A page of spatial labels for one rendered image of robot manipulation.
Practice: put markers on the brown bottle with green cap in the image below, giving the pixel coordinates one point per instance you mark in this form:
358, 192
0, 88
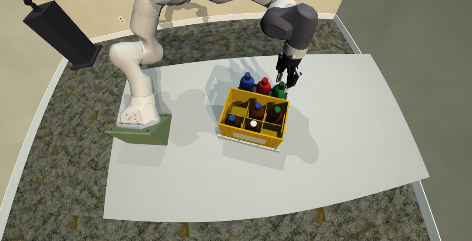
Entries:
274, 115

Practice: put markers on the green bottle with pale green label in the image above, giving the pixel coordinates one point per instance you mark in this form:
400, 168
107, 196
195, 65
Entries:
277, 90

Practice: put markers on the red bottle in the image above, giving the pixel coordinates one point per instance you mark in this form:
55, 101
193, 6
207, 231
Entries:
263, 87

